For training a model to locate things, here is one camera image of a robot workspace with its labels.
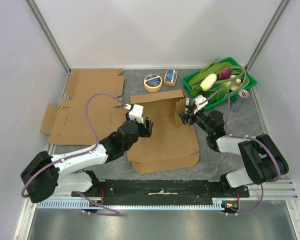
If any brown cardboard box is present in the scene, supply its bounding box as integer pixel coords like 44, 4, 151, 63
127, 89, 200, 174

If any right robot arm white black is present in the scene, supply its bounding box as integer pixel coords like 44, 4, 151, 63
177, 106, 289, 197

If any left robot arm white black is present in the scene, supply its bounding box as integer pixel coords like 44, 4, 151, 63
20, 117, 154, 203

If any green leafy vegetable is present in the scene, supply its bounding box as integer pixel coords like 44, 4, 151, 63
187, 61, 232, 97

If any green plastic tray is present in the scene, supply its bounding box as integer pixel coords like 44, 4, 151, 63
182, 57, 257, 110

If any yellow tape roll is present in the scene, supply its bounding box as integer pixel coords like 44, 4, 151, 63
143, 74, 163, 93

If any yellow sponge block blue label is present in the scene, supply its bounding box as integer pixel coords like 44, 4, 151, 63
163, 69, 178, 87

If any purple onion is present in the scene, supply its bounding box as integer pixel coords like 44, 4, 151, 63
219, 67, 232, 80

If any brown mushroom toy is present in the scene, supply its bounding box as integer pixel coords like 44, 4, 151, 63
230, 78, 241, 91

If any green long beans bundle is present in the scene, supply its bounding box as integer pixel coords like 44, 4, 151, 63
216, 64, 247, 85

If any flat cardboard sheet on left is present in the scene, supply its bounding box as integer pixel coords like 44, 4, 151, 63
40, 68, 127, 146

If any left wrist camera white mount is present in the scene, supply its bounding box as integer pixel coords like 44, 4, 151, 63
124, 104, 144, 124

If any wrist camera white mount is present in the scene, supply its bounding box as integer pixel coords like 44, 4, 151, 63
191, 95, 208, 115
124, 104, 144, 124

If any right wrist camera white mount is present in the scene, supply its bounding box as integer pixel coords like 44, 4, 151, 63
191, 95, 208, 115

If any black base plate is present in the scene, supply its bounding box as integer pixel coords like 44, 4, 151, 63
83, 179, 250, 204

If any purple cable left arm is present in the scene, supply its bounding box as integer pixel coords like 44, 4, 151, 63
20, 92, 131, 216

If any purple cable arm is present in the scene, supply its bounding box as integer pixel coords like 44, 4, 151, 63
20, 92, 131, 216
202, 87, 283, 216

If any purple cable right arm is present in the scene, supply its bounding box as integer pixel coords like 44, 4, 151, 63
202, 87, 283, 216

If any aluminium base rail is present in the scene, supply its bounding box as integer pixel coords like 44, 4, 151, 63
26, 177, 295, 203

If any grey slotted cable duct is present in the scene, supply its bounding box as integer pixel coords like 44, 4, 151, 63
36, 198, 230, 211

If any aluminium frame post right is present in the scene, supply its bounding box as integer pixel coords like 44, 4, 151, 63
245, 0, 291, 71

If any aluminium frame post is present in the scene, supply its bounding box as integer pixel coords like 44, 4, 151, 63
245, 0, 291, 71
24, 0, 72, 73

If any aluminium frame post left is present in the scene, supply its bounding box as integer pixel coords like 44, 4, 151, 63
24, 0, 72, 73

